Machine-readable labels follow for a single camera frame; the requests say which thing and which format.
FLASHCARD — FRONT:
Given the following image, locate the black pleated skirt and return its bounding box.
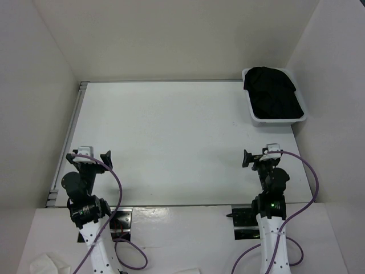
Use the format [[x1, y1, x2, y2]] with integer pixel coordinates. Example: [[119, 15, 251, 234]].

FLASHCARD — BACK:
[[244, 67, 304, 119]]

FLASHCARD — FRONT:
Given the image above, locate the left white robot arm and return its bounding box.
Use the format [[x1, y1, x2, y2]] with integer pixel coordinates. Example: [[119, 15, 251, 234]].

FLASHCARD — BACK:
[[61, 146, 123, 273]]

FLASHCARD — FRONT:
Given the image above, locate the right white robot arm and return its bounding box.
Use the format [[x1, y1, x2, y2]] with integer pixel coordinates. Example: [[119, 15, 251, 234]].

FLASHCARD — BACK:
[[242, 144, 291, 273]]

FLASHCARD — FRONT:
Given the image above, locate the crumpled white tissue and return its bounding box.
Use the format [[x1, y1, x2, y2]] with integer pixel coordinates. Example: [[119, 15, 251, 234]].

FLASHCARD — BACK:
[[29, 252, 71, 274]]

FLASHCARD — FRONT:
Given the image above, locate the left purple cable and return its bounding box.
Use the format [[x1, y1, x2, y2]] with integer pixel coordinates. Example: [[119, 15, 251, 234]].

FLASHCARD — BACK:
[[72, 155, 148, 274]]

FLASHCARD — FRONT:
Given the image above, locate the purple cable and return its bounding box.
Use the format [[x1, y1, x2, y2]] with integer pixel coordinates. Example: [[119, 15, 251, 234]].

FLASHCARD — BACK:
[[230, 151, 320, 274], [72, 155, 148, 274]]

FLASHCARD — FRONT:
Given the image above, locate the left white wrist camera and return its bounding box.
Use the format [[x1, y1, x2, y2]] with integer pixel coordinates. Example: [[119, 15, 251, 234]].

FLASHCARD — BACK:
[[73, 146, 94, 164]]

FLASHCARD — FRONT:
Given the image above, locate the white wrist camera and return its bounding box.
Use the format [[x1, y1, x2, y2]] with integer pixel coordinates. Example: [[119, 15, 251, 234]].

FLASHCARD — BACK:
[[73, 146, 94, 164], [260, 143, 282, 161]]

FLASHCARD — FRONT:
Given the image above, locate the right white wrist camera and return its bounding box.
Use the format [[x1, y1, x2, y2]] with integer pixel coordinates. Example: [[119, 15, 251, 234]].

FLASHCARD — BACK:
[[260, 143, 282, 161]]

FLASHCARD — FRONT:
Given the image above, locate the aluminium table edge rail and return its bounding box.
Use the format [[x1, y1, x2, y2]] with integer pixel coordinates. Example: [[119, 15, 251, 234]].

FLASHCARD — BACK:
[[45, 81, 89, 208]]

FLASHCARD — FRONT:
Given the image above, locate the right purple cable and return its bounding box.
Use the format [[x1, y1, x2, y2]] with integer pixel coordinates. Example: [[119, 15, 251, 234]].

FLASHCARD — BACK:
[[230, 151, 320, 274]]

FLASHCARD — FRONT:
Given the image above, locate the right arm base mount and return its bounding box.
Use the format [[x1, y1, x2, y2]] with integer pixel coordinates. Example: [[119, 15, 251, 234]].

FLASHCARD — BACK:
[[226, 207, 259, 240]]

